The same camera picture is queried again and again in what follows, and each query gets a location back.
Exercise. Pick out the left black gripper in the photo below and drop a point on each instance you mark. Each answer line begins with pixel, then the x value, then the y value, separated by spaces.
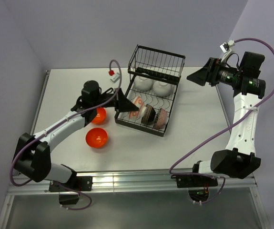
pixel 121 104

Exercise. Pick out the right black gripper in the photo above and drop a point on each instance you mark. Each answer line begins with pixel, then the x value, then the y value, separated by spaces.
pixel 209 72

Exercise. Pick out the orange white patterned bowl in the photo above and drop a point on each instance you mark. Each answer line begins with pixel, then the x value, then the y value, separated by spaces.
pixel 141 106

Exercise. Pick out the brown beige bowl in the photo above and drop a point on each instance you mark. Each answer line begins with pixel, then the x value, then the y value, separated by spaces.
pixel 148 115

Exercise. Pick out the black white patterned bowl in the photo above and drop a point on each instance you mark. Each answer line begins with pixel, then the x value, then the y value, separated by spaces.
pixel 161 119

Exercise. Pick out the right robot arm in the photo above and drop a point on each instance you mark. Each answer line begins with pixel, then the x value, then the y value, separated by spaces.
pixel 238 159

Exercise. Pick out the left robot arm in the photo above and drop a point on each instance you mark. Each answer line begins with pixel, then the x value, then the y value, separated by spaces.
pixel 33 152

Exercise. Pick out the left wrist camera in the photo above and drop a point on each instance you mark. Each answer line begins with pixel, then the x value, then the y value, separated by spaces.
pixel 115 76

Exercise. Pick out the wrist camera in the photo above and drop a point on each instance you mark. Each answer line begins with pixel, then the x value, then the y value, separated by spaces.
pixel 115 76
pixel 226 48

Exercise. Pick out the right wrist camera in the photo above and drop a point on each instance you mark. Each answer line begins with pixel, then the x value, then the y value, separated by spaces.
pixel 226 48

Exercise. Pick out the black wire dish rack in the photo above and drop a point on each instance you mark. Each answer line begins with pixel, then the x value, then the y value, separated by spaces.
pixel 158 65

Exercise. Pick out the aluminium mounting rail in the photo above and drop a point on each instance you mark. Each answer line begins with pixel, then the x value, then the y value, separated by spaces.
pixel 109 182

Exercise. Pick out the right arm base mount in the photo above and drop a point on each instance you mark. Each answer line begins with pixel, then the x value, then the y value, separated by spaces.
pixel 186 180

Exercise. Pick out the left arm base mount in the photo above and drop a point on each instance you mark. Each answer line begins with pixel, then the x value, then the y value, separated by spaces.
pixel 72 192

